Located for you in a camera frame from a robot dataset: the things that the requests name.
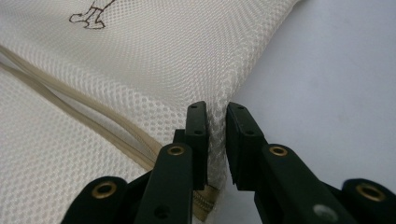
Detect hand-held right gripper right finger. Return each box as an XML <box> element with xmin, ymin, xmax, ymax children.
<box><xmin>225</xmin><ymin>101</ymin><xmax>360</xmax><ymax>224</ymax></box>

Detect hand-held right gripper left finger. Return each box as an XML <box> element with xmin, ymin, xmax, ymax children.
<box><xmin>134</xmin><ymin>100</ymin><xmax>210</xmax><ymax>224</ymax></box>

